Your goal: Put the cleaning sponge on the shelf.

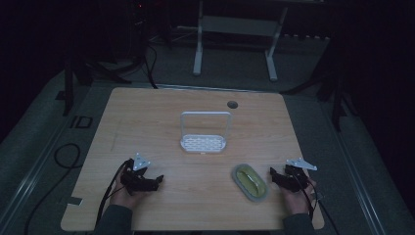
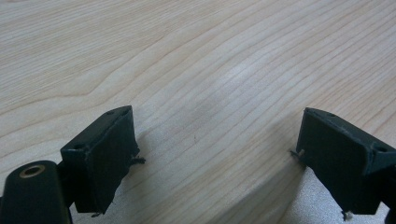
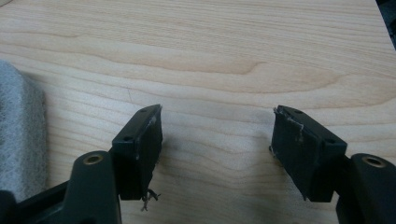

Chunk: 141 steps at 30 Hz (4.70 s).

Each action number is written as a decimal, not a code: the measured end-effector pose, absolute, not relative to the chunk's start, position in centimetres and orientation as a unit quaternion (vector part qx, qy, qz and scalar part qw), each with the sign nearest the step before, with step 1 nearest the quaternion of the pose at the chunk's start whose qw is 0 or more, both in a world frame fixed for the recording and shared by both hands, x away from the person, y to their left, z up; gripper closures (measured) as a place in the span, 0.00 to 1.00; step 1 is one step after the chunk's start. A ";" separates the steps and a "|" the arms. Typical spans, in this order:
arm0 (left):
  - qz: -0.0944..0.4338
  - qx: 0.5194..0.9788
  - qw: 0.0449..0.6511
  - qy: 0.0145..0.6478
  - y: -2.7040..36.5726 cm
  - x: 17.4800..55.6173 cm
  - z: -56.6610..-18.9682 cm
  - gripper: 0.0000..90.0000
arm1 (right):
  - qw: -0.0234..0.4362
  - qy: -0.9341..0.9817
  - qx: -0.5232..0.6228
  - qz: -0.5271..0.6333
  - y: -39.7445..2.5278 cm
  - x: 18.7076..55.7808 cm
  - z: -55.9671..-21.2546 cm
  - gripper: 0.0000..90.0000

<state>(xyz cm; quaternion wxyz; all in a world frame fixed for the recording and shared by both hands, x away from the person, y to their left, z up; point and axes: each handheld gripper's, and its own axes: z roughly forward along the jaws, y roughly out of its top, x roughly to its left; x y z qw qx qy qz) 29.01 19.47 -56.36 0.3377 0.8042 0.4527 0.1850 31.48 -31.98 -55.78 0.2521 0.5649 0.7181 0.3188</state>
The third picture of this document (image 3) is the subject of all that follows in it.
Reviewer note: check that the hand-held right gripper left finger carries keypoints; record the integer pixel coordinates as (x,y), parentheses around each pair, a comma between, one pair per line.
(137,155)

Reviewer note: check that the grey foam pad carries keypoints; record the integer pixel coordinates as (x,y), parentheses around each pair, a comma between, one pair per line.
(18,130)

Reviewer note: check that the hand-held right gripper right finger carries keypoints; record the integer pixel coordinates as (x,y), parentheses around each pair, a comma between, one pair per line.
(308,155)

